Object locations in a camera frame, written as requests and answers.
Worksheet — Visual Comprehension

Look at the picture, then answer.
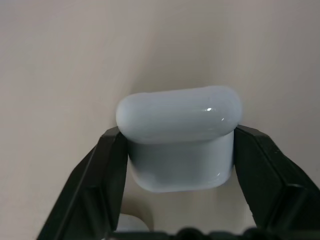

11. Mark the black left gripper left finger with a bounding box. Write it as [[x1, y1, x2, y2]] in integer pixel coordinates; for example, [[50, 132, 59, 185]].
[[35, 126, 130, 240]]

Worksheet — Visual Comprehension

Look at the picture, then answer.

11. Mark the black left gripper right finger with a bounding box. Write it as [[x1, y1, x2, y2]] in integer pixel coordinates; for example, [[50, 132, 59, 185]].
[[231, 124, 320, 240]]

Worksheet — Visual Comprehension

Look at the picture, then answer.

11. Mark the white earbud charging case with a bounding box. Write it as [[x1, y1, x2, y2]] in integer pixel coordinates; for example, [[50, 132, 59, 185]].
[[115, 84, 243, 194]]

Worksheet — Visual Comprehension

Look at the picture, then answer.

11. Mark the white earbud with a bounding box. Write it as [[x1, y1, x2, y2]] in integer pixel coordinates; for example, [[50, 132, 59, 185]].
[[116, 213, 150, 232]]

